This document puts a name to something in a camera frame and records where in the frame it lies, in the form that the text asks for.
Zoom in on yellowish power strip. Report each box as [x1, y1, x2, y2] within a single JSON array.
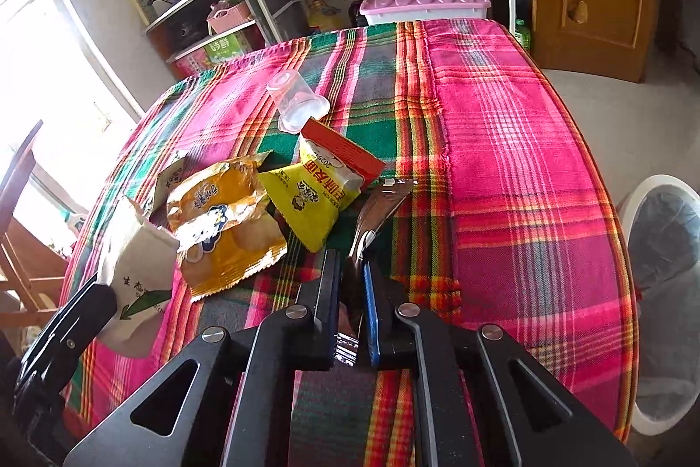
[[131, 0, 159, 27]]

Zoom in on black bin liner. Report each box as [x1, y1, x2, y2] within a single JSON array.
[[626, 190, 700, 405]]

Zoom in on pink green plaid tablecloth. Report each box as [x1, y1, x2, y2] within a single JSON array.
[[59, 19, 641, 467]]

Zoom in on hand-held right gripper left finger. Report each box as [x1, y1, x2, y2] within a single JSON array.
[[63, 248, 343, 467]]

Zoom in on white trash bin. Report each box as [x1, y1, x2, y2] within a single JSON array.
[[615, 174, 700, 438]]

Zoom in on yellow cooking oil bottle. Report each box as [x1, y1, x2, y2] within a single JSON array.
[[306, 0, 351, 33]]

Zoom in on clear plastic cup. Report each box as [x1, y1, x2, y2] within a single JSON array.
[[266, 69, 330, 133]]

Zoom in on window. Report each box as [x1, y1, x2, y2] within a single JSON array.
[[0, 0, 137, 238]]

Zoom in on orange bread wrapper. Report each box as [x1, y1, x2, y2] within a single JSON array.
[[165, 151, 289, 304]]

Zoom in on pink plastic basket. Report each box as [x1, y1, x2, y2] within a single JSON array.
[[206, 3, 252, 35]]

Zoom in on yellow triangular snack packet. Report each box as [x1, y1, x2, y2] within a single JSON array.
[[257, 165, 362, 253]]

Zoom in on pink carton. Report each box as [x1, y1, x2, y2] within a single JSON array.
[[174, 51, 211, 79]]

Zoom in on green carton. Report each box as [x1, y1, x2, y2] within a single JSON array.
[[197, 32, 252, 68]]

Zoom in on wooden chair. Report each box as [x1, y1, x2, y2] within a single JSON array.
[[0, 119, 74, 320]]

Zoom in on black small appliance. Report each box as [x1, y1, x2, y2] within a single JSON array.
[[164, 15, 206, 46]]

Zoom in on shiny silver wrapper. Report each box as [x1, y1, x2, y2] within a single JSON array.
[[333, 179, 413, 369]]

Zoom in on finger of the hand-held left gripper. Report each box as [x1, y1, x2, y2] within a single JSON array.
[[19, 274, 119, 375]]

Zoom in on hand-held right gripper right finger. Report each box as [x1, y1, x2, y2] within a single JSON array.
[[361, 259, 638, 467]]

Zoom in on red and white packet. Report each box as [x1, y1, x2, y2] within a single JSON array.
[[298, 118, 386, 211]]

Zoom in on small beige wrapper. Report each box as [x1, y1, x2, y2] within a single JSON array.
[[154, 155, 189, 211]]

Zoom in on low metal shelf rack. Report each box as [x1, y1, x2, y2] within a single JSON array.
[[139, 0, 263, 79]]

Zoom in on white paper bag green print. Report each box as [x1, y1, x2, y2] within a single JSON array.
[[97, 196, 181, 358]]

